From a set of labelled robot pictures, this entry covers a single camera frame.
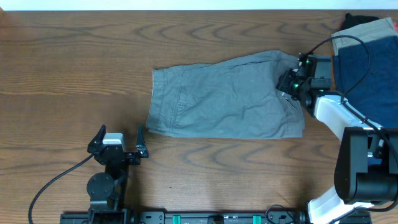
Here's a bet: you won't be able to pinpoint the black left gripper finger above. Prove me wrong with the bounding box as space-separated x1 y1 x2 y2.
89 124 106 148
136 124 146 153

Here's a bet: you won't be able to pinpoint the grey shorts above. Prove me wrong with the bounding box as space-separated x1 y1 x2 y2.
146 50 305 139

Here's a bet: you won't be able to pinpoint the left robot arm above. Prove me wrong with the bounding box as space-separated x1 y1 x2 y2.
86 125 149 224

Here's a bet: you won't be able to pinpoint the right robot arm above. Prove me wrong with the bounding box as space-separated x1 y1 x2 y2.
265 68 397 223

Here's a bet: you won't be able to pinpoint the black garment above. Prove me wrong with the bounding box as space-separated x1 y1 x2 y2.
340 13 379 30

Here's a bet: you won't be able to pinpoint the navy blue shorts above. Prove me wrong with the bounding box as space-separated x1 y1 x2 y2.
333 36 397 128

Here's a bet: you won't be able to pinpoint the khaki shorts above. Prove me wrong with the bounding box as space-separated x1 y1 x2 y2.
331 17 397 55

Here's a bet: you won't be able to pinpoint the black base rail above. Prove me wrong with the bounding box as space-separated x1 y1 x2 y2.
60 210 312 224

